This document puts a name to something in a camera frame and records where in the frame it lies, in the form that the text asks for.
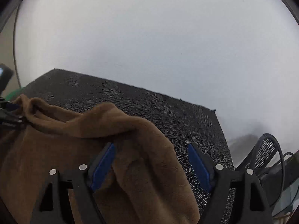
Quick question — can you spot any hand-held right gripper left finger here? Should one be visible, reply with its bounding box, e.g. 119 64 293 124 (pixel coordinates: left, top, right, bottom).
30 142 116 224

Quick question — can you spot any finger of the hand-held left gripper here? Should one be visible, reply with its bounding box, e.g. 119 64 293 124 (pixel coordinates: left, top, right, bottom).
0 114 25 127
0 101 21 112

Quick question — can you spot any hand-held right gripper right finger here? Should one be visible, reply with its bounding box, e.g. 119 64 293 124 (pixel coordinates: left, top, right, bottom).
187 143 274 224

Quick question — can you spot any brown fleece garment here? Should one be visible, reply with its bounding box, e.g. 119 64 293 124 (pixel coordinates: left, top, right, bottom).
0 94 200 224

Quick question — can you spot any green floral round mat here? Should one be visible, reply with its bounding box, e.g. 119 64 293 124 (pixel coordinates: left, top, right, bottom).
5 87 24 101

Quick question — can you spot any dark dotted mat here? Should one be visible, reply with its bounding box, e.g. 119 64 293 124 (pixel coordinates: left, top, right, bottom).
20 69 236 224

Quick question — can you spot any black mesh chair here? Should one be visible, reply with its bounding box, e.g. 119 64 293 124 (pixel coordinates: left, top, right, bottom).
235 133 299 217

